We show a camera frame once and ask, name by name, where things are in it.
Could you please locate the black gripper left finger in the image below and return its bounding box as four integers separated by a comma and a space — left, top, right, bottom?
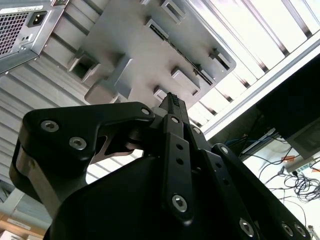
9, 92, 196, 226

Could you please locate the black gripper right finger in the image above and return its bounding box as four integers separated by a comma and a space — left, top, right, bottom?
177, 99, 313, 240

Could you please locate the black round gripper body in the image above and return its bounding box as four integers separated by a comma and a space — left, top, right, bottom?
43, 155, 252, 240

